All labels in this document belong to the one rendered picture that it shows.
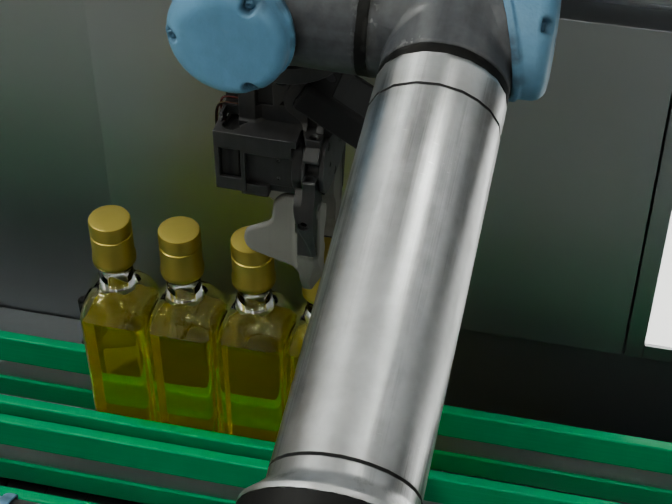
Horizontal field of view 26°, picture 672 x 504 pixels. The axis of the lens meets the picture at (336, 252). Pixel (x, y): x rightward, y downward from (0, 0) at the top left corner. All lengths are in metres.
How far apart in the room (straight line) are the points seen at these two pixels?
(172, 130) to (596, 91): 0.36
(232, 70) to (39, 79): 0.49
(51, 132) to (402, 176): 0.64
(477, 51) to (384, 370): 0.20
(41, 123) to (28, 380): 0.24
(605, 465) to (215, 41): 0.62
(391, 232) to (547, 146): 0.46
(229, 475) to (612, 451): 0.33
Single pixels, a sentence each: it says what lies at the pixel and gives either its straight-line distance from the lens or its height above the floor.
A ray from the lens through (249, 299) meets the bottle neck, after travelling 1.16.
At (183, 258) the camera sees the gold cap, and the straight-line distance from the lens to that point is 1.15.
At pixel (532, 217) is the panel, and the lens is 1.22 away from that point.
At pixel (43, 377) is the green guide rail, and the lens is 1.39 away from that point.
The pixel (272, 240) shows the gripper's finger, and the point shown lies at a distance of 1.09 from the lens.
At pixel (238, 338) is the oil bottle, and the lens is 1.18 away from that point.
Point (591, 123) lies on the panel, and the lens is 1.16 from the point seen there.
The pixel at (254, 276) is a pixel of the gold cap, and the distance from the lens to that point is 1.14.
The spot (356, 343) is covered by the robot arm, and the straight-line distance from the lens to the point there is 0.69.
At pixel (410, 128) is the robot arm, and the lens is 0.76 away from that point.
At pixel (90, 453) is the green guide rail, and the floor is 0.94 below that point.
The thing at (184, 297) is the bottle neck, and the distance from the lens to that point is 1.18.
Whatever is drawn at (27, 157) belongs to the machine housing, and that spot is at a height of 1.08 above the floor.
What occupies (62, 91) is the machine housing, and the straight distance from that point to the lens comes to 1.30.
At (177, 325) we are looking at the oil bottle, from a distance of 1.19.
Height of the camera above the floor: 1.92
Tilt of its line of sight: 42 degrees down
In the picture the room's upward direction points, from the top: straight up
